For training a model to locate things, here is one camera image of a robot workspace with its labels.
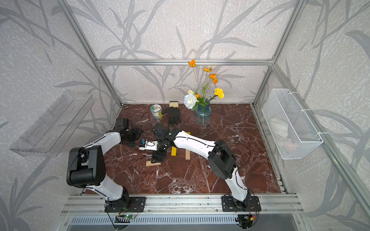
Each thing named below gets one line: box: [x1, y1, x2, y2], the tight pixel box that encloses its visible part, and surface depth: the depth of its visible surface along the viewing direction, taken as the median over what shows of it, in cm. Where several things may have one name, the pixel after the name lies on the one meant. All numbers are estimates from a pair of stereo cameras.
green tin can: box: [150, 103, 163, 119], surface depth 110 cm
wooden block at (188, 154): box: [185, 149, 191, 160], surface depth 93 cm
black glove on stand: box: [161, 101, 182, 126], surface depth 118 cm
